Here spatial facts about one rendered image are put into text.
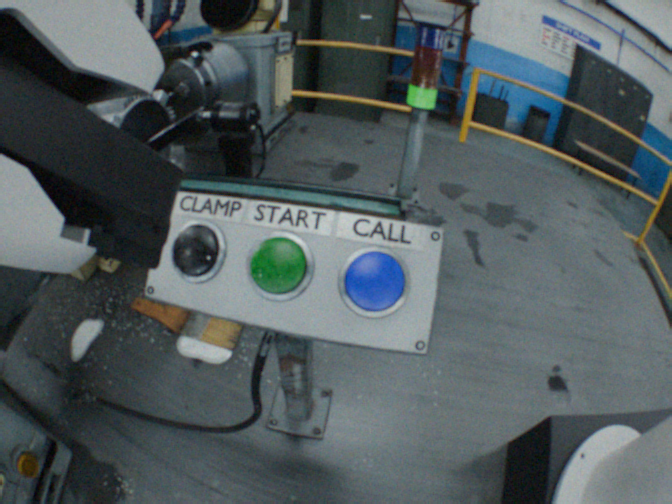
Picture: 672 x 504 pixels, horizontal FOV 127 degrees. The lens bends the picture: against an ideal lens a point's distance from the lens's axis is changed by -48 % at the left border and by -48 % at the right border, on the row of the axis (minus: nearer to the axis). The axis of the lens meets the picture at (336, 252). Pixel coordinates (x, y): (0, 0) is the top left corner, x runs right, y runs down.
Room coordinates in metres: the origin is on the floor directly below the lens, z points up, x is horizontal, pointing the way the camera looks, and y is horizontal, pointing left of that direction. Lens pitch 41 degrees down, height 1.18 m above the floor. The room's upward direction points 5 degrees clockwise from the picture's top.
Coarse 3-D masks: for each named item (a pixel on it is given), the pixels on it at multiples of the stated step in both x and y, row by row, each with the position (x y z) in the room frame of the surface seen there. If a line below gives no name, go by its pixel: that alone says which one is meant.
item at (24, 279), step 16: (0, 272) 0.09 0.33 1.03; (16, 272) 0.11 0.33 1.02; (32, 272) 0.13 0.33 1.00; (48, 272) 0.16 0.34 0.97; (0, 288) 0.08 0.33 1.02; (16, 288) 0.10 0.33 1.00; (32, 288) 0.12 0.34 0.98; (0, 304) 0.07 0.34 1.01; (16, 304) 0.09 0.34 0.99; (32, 304) 0.12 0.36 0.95; (0, 320) 0.06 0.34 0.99; (16, 320) 0.08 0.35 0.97; (0, 336) 0.05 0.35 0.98
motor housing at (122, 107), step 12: (144, 96) 0.43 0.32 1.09; (96, 108) 0.39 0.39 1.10; (108, 108) 0.38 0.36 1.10; (120, 108) 0.38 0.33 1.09; (132, 108) 0.48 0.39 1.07; (144, 108) 0.48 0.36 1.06; (156, 108) 0.48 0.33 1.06; (168, 108) 0.49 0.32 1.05; (132, 120) 0.50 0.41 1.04; (144, 120) 0.49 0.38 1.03; (156, 120) 0.49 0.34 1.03; (168, 120) 0.49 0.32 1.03; (132, 132) 0.50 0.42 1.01; (144, 132) 0.50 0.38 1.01; (168, 156) 0.47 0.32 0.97
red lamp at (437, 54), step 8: (416, 48) 0.66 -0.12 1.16; (424, 48) 0.64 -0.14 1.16; (432, 48) 0.64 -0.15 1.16; (416, 56) 0.65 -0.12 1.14; (424, 56) 0.64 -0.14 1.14; (432, 56) 0.64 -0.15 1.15; (440, 56) 0.65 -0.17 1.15; (416, 64) 0.65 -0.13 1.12; (424, 64) 0.64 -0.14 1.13; (432, 64) 0.64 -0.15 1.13; (440, 64) 0.65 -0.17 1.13
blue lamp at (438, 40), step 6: (420, 30) 0.65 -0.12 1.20; (426, 30) 0.64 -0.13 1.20; (432, 30) 0.64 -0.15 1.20; (438, 30) 0.64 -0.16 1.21; (444, 30) 0.65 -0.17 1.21; (420, 36) 0.65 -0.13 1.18; (426, 36) 0.64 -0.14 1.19; (432, 36) 0.64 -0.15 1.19; (438, 36) 0.64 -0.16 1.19; (444, 36) 0.65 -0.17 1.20; (420, 42) 0.65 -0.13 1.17; (426, 42) 0.64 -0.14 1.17; (432, 42) 0.64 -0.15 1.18; (438, 42) 0.64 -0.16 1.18; (444, 42) 0.65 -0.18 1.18; (438, 48) 0.64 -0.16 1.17
